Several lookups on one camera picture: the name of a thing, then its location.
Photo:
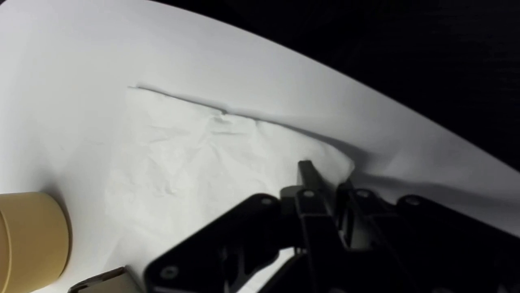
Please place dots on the beige cylindrical cup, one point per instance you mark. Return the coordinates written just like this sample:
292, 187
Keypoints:
34, 237

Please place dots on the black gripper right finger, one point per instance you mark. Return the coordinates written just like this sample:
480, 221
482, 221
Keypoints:
433, 244

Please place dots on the white paper towel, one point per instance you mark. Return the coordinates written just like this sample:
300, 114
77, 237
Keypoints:
196, 167

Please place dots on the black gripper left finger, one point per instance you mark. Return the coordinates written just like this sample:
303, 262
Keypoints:
255, 232

